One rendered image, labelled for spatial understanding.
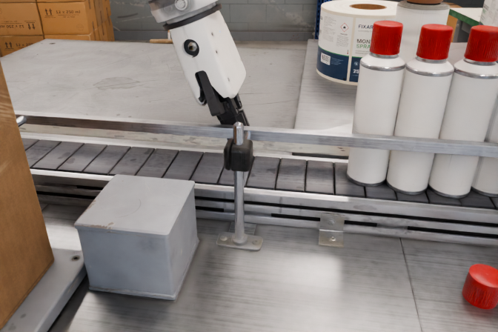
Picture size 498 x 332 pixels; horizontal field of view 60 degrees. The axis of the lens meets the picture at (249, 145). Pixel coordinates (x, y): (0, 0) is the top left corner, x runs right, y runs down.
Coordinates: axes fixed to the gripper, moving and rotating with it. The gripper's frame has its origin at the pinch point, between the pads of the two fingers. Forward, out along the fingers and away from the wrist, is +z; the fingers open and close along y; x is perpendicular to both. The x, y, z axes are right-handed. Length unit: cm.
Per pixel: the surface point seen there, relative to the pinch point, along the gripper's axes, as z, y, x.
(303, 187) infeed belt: 9.1, -3.4, -6.7
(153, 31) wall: 22, 415, 189
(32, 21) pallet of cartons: -29, 261, 212
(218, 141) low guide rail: 2.5, 3.1, 4.3
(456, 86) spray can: 1.3, -2.0, -26.9
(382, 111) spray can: 2.0, -2.1, -18.5
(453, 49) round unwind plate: 20, 67, -41
